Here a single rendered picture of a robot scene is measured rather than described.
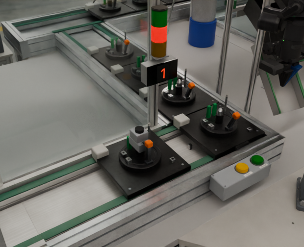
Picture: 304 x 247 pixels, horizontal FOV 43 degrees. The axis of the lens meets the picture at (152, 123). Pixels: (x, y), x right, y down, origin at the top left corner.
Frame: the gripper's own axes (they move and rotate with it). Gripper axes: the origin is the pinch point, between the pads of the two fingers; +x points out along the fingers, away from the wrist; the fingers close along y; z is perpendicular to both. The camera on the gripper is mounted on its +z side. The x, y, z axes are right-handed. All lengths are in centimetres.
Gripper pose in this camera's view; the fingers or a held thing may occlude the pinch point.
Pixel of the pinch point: (284, 76)
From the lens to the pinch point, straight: 121.5
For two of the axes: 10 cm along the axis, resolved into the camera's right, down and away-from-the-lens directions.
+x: -0.1, 8.1, 5.8
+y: -8.3, 3.2, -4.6
